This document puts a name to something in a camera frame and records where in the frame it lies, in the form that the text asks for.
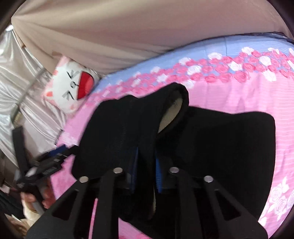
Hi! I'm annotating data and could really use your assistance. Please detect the person's left hand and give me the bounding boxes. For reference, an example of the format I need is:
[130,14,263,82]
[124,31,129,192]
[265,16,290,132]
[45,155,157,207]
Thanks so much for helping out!
[22,183,55,211]

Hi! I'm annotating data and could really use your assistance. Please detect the beige curtain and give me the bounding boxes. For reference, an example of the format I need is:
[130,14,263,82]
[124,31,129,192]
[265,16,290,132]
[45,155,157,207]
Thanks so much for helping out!
[10,0,291,77]

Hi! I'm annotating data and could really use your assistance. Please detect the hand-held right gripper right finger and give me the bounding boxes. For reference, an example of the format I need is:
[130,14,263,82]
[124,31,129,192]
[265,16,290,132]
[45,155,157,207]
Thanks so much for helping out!
[155,158,269,239]

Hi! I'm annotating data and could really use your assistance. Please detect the silver satin curtain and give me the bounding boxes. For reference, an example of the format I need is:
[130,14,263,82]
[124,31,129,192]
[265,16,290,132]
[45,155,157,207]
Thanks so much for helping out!
[0,25,69,166]

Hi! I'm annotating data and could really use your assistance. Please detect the pink rose bedsheet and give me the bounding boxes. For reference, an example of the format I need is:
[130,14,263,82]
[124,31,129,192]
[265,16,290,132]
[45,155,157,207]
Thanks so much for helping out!
[49,31,294,239]

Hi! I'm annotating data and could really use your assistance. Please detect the black pants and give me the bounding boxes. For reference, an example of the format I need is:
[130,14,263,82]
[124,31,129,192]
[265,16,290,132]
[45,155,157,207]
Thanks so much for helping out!
[71,83,276,239]

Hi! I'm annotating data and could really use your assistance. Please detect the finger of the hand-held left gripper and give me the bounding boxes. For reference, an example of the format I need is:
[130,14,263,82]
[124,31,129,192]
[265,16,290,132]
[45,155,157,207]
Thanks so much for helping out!
[46,145,80,162]

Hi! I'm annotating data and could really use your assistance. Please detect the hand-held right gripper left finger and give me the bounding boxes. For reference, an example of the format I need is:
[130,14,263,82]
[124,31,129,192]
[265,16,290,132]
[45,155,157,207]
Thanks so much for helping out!
[26,148,139,239]

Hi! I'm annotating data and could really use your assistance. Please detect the metal rod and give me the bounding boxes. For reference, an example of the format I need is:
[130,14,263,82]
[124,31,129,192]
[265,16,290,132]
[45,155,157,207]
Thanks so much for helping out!
[12,68,45,124]

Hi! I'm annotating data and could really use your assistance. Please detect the white cartoon face pillow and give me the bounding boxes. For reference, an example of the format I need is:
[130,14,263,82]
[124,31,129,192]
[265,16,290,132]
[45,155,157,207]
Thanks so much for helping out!
[44,56,101,114]

